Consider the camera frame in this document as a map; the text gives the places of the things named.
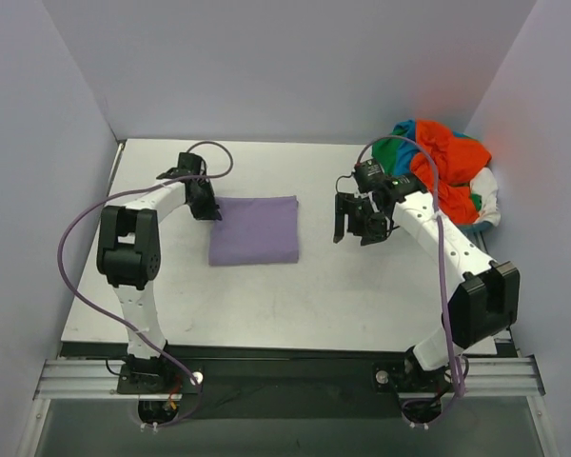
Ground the purple t shirt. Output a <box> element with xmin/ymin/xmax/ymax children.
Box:
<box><xmin>208</xmin><ymin>196</ymin><xmax>300</xmax><ymax>267</ymax></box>

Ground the blue t shirt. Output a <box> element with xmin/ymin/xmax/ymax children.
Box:
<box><xmin>392</xmin><ymin>119</ymin><xmax>420</xmax><ymax>175</ymax></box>

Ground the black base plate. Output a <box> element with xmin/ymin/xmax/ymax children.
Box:
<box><xmin>60</xmin><ymin>343</ymin><xmax>452</xmax><ymax>422</ymax></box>

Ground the teal laundry basket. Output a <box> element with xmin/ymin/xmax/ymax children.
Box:
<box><xmin>457</xmin><ymin>220</ymin><xmax>496</xmax><ymax>235</ymax></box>

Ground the white t shirt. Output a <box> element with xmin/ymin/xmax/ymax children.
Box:
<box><xmin>470</xmin><ymin>168</ymin><xmax>502</xmax><ymax>227</ymax></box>

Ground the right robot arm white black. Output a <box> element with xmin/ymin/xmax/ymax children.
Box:
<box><xmin>333</xmin><ymin>159</ymin><xmax>521</xmax><ymax>388</ymax></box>

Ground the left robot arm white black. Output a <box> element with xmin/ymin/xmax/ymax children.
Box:
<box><xmin>96</xmin><ymin>152</ymin><xmax>222</xmax><ymax>392</ymax></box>

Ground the orange t shirt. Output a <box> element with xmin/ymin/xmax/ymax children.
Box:
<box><xmin>415</xmin><ymin>120</ymin><xmax>492</xmax><ymax>225</ymax></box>

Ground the green t shirt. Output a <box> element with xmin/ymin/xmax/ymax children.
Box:
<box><xmin>371</xmin><ymin>138</ymin><xmax>403</xmax><ymax>175</ymax></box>

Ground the aluminium frame rail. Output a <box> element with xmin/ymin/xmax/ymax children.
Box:
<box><xmin>34</xmin><ymin>358</ymin><xmax>545</xmax><ymax>400</ymax></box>

